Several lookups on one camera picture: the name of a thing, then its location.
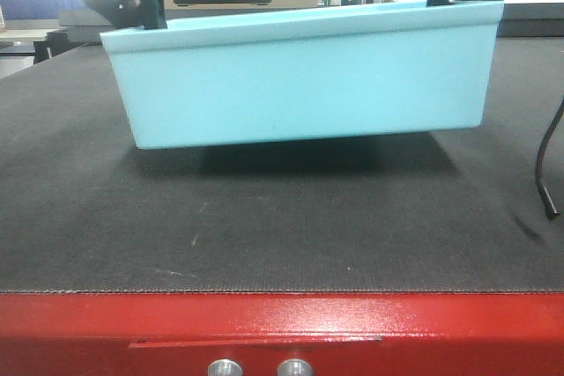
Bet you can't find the silver bolt right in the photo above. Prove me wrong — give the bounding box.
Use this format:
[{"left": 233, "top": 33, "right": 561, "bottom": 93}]
[{"left": 277, "top": 358, "right": 315, "bottom": 376}]

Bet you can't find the red conveyor frame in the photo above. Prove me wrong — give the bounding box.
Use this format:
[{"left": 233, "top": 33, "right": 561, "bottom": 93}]
[{"left": 1, "top": 293, "right": 563, "bottom": 375}]

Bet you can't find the black cable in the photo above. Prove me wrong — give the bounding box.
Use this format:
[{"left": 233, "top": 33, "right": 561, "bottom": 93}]
[{"left": 534, "top": 98, "right": 564, "bottom": 221}]

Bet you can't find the light blue plastic bin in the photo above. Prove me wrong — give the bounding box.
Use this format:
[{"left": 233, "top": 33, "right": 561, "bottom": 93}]
[{"left": 101, "top": 1, "right": 504, "bottom": 149}]

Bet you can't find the silver bolt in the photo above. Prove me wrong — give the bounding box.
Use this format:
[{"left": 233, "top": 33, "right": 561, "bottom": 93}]
[
  {"left": 277, "top": 358, "right": 315, "bottom": 376},
  {"left": 207, "top": 358, "right": 243, "bottom": 376}
]

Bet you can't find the black conveyor belt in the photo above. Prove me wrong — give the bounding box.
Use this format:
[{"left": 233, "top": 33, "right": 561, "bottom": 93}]
[{"left": 1, "top": 38, "right": 563, "bottom": 292}]

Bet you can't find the teal left gripper finger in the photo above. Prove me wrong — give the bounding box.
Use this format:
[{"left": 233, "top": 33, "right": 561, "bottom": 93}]
[{"left": 139, "top": 0, "right": 167, "bottom": 30}]

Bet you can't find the silver bolt left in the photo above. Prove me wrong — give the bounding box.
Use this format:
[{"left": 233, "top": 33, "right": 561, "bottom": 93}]
[{"left": 207, "top": 358, "right": 243, "bottom": 376}]

